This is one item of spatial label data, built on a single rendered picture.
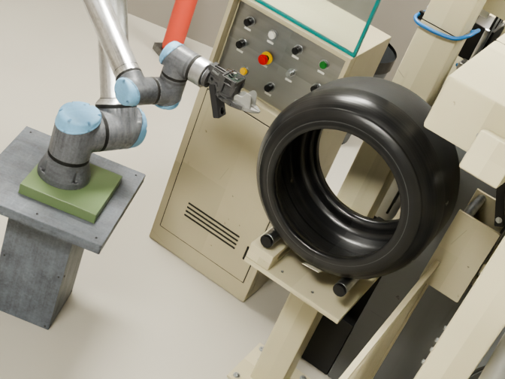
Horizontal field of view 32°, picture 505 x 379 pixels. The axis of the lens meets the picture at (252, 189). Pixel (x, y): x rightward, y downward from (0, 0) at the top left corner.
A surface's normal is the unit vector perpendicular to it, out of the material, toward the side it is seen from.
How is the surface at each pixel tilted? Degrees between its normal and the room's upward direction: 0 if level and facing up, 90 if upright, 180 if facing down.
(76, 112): 4
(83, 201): 2
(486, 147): 72
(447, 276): 90
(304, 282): 0
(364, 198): 90
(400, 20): 90
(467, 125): 90
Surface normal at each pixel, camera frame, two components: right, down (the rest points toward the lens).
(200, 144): -0.50, 0.35
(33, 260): -0.20, 0.51
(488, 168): -0.38, 0.09
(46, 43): 0.32, -0.77
